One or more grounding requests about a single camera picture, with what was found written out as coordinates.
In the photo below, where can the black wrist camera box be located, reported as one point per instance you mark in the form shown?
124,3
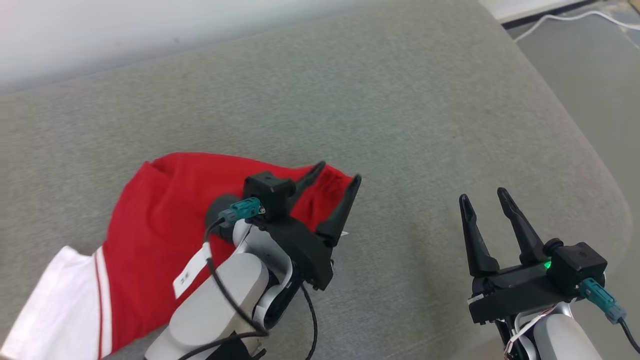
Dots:
580,265
267,195

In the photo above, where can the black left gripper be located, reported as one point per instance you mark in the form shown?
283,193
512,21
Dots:
305,255

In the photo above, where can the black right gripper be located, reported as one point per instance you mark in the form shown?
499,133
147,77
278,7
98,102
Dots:
515,292

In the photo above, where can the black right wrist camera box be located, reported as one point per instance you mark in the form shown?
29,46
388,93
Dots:
580,265

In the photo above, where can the red jersey with number 23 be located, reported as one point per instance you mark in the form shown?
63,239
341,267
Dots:
155,225

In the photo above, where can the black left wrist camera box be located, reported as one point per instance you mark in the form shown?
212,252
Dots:
267,195

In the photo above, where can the white baseboard strip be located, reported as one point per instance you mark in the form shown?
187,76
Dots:
525,7

